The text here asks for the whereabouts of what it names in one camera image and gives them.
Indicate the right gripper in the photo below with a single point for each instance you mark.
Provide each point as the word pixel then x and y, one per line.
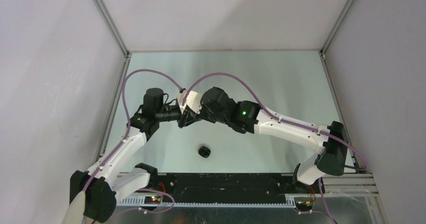
pixel 202 112

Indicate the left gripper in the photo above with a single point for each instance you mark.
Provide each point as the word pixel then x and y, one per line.
pixel 187 118

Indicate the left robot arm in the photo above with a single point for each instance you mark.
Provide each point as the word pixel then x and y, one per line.
pixel 96 192

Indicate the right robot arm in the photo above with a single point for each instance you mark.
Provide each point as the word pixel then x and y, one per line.
pixel 329 156

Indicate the black earbud charging case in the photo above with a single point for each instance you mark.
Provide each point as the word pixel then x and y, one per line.
pixel 204 151

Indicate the left controller board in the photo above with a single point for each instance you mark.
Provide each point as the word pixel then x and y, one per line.
pixel 153 200

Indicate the controller board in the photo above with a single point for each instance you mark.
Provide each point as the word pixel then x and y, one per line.
pixel 153 200
pixel 303 207

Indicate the right controller board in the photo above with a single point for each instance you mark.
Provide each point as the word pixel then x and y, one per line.
pixel 303 207

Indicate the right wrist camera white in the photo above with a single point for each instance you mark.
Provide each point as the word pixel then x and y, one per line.
pixel 193 101

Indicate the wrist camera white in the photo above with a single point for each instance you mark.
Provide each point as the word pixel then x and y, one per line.
pixel 181 101
pixel 193 101

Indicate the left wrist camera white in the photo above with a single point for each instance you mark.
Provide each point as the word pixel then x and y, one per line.
pixel 181 101

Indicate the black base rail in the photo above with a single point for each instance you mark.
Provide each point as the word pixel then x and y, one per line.
pixel 230 188

